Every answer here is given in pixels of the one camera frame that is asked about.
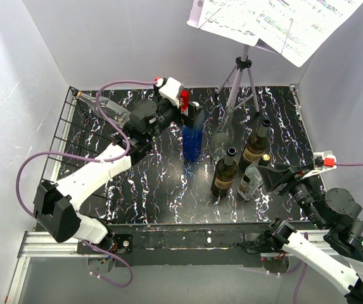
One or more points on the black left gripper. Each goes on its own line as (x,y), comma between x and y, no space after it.
(190,118)

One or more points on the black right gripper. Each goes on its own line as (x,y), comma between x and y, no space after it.
(273,176)

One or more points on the blue clear vodka bottle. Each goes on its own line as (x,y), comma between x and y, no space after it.
(192,137)

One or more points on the clear square liquor bottle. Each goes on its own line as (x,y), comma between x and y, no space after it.
(252,180)

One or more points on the dark red wine bottle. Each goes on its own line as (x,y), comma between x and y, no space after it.
(256,145)

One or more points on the clear round glass bottle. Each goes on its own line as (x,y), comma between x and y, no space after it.
(223,136)

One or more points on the green white wine bottle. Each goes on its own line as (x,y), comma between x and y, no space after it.
(224,175)

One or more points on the clear glass bottle top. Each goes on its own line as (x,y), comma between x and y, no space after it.
(114,111)

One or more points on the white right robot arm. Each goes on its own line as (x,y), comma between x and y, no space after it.
(334,211)

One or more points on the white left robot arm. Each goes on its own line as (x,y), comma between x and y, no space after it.
(57,204)

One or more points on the red yellow toy brick car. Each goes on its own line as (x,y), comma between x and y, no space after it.
(184,101)

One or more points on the lilac music stand tripod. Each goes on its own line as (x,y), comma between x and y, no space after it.
(242,63)

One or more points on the white sheet music pages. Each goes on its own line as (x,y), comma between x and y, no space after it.
(294,29)

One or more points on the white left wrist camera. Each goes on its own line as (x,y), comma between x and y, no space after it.
(170,89)

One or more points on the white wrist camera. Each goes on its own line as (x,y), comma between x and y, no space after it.
(170,89)
(323,161)

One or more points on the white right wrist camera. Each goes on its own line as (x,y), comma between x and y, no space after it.
(323,161)

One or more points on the black wire wine rack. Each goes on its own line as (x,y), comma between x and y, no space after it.
(88,136)

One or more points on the black metal base frame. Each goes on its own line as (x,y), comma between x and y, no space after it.
(189,244)

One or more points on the aluminium rail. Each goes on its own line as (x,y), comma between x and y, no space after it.
(37,245)

